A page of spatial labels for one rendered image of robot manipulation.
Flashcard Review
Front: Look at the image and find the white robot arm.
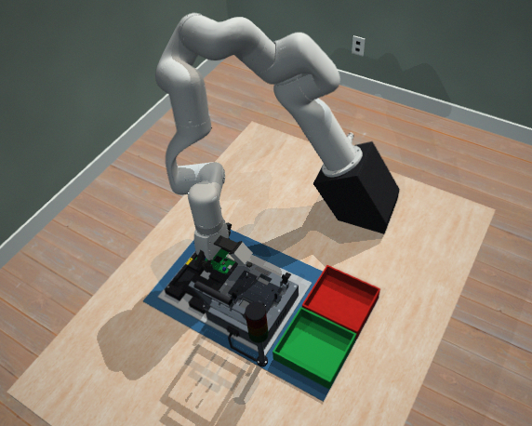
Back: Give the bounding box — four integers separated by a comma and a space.
155, 13, 362, 235

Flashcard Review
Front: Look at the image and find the green circuit board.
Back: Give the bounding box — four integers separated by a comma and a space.
210, 249, 235, 273

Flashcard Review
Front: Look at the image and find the green bin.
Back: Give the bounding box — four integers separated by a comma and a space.
273, 307, 356, 389

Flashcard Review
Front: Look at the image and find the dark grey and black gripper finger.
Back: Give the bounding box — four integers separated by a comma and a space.
194, 250, 213, 273
222, 222, 232, 252

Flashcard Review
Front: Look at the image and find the red open-top bin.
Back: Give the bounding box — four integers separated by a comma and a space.
302, 265, 380, 339

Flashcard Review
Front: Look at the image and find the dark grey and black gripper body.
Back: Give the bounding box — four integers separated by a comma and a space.
194, 219, 229, 260

